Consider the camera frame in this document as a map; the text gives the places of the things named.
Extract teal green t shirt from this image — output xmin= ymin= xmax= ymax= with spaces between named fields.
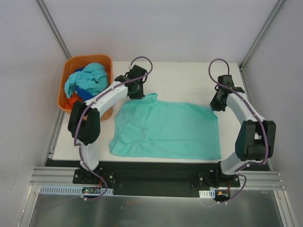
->
xmin=109 ymin=93 xmax=222 ymax=160

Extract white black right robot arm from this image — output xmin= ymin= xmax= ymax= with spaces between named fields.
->
xmin=210 ymin=89 xmax=276 ymax=187

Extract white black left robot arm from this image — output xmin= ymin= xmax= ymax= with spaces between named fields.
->
xmin=68 ymin=75 xmax=146 ymax=184

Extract light blue t shirt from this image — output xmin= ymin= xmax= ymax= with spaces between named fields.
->
xmin=64 ymin=62 xmax=109 ymax=98

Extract dark blue t shirt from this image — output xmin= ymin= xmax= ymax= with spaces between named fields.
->
xmin=70 ymin=67 xmax=96 ymax=101

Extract orange t shirt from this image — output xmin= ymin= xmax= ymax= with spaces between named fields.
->
xmin=64 ymin=92 xmax=83 ymax=110

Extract orange plastic bin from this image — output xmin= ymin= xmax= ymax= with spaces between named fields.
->
xmin=57 ymin=54 xmax=113 ymax=114

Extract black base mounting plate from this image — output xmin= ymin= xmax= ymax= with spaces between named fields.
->
xmin=72 ymin=161 xmax=240 ymax=198

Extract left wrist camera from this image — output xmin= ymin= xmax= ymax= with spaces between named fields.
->
xmin=127 ymin=65 xmax=147 ymax=79

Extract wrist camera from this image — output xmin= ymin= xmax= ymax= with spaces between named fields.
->
xmin=217 ymin=75 xmax=234 ymax=87
xmin=127 ymin=65 xmax=147 ymax=79

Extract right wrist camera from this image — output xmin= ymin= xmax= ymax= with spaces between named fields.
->
xmin=217 ymin=75 xmax=234 ymax=87

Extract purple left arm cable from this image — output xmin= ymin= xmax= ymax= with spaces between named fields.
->
xmin=73 ymin=56 xmax=154 ymax=201

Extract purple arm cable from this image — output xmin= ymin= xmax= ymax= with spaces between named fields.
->
xmin=208 ymin=58 xmax=270 ymax=206
xmin=73 ymin=56 xmax=154 ymax=201

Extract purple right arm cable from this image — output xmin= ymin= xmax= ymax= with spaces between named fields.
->
xmin=208 ymin=58 xmax=270 ymax=206

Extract right white cable duct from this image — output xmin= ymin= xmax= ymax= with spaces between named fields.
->
xmin=199 ymin=190 xmax=215 ymax=199

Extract white cable duct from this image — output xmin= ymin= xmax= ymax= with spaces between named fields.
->
xmin=199 ymin=190 xmax=215 ymax=199
xmin=40 ymin=186 xmax=114 ymax=196

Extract right aluminium corner post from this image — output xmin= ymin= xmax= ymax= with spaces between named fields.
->
xmin=239 ymin=0 xmax=286 ymax=72

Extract aluminium corner post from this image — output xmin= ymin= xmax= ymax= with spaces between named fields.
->
xmin=36 ymin=0 xmax=71 ymax=59
xmin=239 ymin=0 xmax=286 ymax=72

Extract left aluminium corner post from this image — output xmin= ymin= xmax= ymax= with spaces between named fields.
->
xmin=36 ymin=0 xmax=71 ymax=59

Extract left white cable duct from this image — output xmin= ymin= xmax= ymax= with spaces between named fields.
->
xmin=40 ymin=186 xmax=114 ymax=196

